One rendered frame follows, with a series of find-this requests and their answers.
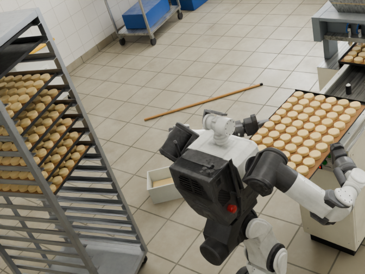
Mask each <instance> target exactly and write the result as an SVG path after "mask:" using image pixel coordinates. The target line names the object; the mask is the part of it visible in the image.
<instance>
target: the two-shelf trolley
mask: <svg viewBox="0 0 365 274"><path fill-rule="evenodd" d="M104 2H105V5H106V8H107V10H108V13H109V16H110V18H111V22H112V24H113V27H114V29H115V32H116V35H117V36H118V38H119V43H120V45H122V46H123V45H125V39H124V38H123V35H149V37H150V43H151V45H152V46H155V45H156V38H155V37H154V34H153V33H154V32H155V31H156V30H157V29H158V28H159V27H160V26H161V25H163V24H164V23H165V22H166V21H167V20H168V19H169V18H170V17H171V16H172V15H173V14H174V13H175V12H176V11H177V13H178V19H179V20H181V19H182V18H183V14H182V12H181V9H180V8H181V5H180V2H179V0H177V4H178V5H170V10H169V11H168V12H166V13H165V14H164V15H163V17H162V18H160V19H159V20H158V21H157V22H156V23H155V24H154V25H153V26H152V27H151V28H150V27H149V24H148V21H147V18H146V14H145V12H144V8H143V5H142V2H141V0H138V2H139V5H140V8H141V11H142V15H143V18H144V21H145V24H146V27H147V28H142V29H126V27H125V26H124V27H123V28H122V29H121V30H120V31H119V32H118V30H117V27H116V24H115V21H114V18H113V16H112V13H111V10H110V8H109V5H108V2H107V0H104Z"/></svg>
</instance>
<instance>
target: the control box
mask: <svg viewBox="0 0 365 274"><path fill-rule="evenodd" d="M325 161H326V162H327V164H326V165H323V164H321V166H320V169H323V170H327V171H330V172H333V165H332V163H331V158H328V157H327V158H326V159H325Z"/></svg>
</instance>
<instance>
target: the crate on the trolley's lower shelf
mask: <svg viewBox="0 0 365 274"><path fill-rule="evenodd" d="M141 2H142V5H143V8H144V12H145V14H146V18H147V21H148V24H149V27H150V28H151V27H152V26H153V25H154V24H155V23H156V22H157V21H158V20H159V19H160V18H162V17H163V15H164V14H165V13H166V12H168V11H169V10H170V6H169V2H168V0H141ZM122 18H123V21H124V24H125V27H126V29H142V28H147V27H146V24H145V21H144V18H143V15H142V11H141V8H140V5H139V2H137V3H135V4H134V5H133V6H132V7H131V8H130V9H128V10H127V11H126V12H125V13H124V14H123V15H122Z"/></svg>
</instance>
